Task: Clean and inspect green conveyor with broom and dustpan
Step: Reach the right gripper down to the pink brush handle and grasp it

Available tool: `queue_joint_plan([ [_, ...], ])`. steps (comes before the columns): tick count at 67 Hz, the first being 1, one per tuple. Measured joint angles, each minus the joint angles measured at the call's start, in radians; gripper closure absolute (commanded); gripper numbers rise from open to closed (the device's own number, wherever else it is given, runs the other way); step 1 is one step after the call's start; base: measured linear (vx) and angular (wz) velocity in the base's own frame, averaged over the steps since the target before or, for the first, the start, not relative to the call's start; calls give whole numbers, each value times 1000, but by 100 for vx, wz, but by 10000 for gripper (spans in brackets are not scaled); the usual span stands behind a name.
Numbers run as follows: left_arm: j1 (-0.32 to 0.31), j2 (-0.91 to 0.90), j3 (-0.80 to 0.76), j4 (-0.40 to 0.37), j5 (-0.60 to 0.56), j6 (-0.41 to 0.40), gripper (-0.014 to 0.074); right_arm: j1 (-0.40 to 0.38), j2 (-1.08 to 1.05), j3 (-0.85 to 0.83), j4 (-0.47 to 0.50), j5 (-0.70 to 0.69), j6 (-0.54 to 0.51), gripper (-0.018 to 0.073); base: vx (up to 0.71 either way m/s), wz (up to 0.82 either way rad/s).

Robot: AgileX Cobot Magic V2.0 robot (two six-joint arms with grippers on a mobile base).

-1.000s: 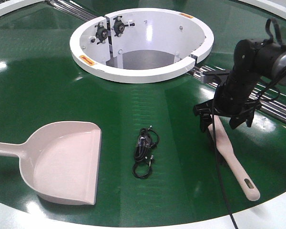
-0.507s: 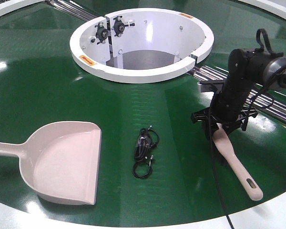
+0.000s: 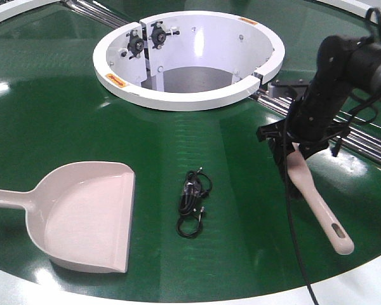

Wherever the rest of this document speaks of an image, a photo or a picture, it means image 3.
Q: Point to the white outer conveyor rim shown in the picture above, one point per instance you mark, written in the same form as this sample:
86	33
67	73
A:
53	111

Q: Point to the black bearing mount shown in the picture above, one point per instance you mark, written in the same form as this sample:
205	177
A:
136	44
158	35

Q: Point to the right chrome roller strip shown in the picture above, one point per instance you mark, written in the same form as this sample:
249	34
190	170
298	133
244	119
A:
358	141

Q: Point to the grey camera on right gripper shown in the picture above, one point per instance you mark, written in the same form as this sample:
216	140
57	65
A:
288	89

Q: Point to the beige plastic dustpan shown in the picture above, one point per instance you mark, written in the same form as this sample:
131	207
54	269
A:
80	214

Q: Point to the left chrome roller strip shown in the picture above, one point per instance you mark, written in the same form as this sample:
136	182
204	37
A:
96	11

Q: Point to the beige hand brush black bristles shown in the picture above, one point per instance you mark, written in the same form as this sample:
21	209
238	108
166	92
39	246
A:
297	174

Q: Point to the chrome roller strip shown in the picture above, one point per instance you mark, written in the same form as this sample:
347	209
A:
358	141
96	11

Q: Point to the white central ring housing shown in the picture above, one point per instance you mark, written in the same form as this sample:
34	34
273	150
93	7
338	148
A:
209	60

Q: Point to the orange warning label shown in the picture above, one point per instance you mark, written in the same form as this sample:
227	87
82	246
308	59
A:
248	21
116	80

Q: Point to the black bearing mount right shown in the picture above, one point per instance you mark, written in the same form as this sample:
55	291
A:
158	35

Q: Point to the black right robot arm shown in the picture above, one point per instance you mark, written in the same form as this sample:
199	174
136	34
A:
343	64

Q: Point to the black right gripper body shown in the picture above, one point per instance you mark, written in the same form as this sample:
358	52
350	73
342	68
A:
282	135

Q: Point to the orange warning label rear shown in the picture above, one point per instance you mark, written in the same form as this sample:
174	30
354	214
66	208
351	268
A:
248	21

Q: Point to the orange warning label front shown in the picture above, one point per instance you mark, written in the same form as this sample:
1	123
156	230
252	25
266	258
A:
116	80

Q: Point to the black bearing mount left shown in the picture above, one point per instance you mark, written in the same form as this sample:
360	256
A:
136	44

